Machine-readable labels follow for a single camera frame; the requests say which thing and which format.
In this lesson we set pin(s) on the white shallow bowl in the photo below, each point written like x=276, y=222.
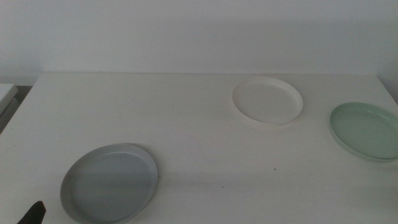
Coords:
x=267, y=101

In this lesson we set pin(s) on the grey shallow bowl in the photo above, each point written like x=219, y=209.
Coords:
x=109, y=186

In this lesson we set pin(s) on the pale green shallow bowl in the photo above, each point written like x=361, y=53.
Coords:
x=368, y=133

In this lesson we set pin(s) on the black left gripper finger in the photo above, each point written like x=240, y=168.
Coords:
x=34, y=214

